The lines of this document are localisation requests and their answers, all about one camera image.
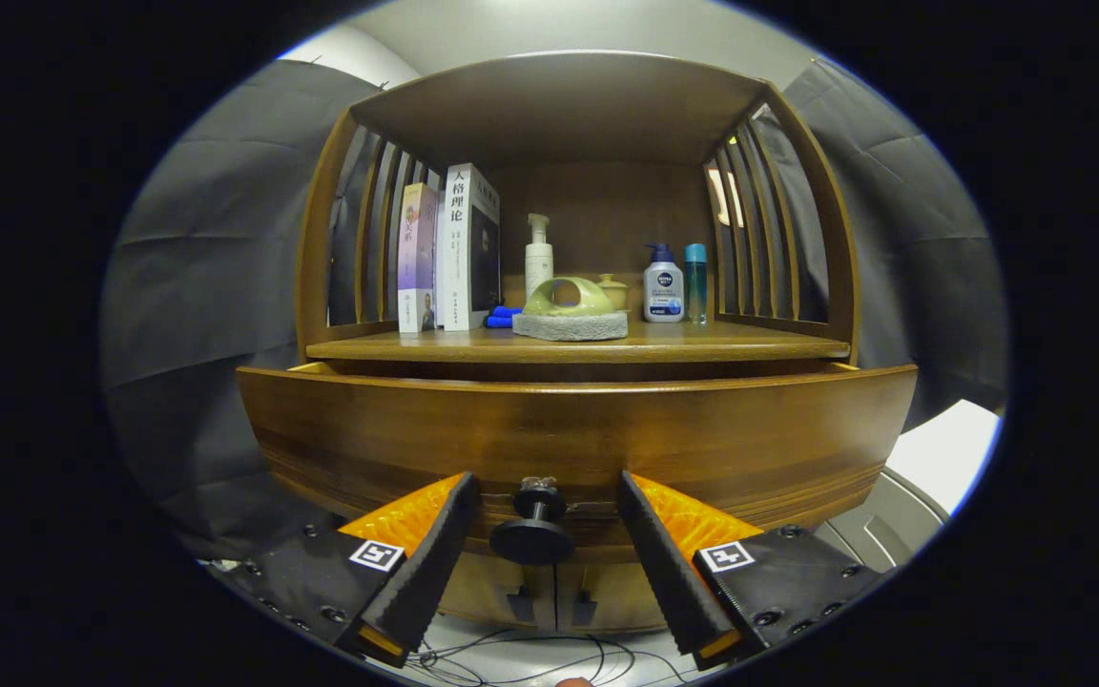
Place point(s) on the brown wooden drawer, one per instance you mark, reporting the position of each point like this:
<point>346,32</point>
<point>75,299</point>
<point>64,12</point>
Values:
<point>368,429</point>

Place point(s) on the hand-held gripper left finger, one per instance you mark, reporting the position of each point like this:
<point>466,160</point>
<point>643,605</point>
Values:
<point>430,572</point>

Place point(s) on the white board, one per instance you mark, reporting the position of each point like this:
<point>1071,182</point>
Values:
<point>950,448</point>

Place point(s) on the grey rounded plastic housing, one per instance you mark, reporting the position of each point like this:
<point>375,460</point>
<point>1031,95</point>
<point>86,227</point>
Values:
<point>874,525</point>

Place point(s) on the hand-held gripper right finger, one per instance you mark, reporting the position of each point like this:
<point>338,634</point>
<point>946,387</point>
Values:
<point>673,582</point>

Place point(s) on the white blue-capped lotion bottle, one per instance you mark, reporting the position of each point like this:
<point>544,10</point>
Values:
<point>663,286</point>

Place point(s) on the blue folded cloth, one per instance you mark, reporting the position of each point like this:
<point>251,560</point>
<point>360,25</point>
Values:
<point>502,317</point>

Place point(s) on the white thick book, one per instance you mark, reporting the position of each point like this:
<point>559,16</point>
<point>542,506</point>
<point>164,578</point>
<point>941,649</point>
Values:
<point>454,258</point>

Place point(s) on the wooden cabinet door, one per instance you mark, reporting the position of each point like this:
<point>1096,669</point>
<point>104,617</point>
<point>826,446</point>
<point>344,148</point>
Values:
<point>483,596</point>
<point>607,596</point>

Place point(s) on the brown wooden cabinet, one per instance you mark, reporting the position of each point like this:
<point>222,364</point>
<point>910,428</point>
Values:
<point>569,105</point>

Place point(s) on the yellow lidded teacup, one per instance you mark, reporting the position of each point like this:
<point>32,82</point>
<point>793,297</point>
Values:
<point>613,291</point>

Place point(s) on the black round drawer knob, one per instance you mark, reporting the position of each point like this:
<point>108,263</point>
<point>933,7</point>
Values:
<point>532,544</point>

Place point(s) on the white pump bottle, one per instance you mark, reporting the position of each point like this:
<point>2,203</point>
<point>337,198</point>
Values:
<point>538,267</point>

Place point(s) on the purple book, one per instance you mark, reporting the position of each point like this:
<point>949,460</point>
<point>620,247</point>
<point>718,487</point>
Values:
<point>416,258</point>

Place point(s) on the teal slim bottle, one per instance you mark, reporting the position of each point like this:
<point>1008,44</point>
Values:
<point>695,281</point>

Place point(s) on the wooden countertop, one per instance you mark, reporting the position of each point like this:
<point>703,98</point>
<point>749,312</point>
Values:
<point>702,339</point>

